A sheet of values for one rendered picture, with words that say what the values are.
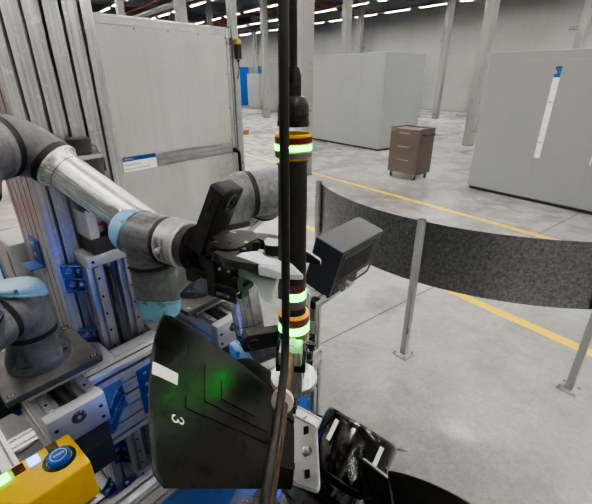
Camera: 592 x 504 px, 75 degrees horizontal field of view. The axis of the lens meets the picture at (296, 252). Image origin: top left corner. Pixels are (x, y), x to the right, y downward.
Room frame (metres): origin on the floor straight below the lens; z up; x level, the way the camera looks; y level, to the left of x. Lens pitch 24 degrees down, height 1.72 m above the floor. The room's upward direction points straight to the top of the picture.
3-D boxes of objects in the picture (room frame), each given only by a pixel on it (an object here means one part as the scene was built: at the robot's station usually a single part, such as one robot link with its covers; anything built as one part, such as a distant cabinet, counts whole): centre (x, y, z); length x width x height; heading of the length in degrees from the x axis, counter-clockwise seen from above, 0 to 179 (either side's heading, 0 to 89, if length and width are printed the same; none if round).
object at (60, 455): (0.50, 0.44, 1.08); 0.04 x 0.04 x 0.02
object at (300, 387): (0.45, 0.00, 1.34); 0.09 x 0.07 x 0.10; 175
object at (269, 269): (0.44, 0.04, 1.48); 0.09 x 0.03 x 0.06; 49
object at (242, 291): (0.52, 0.11, 1.47); 0.12 x 0.08 x 0.09; 60
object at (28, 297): (0.82, 0.68, 1.20); 0.13 x 0.12 x 0.14; 168
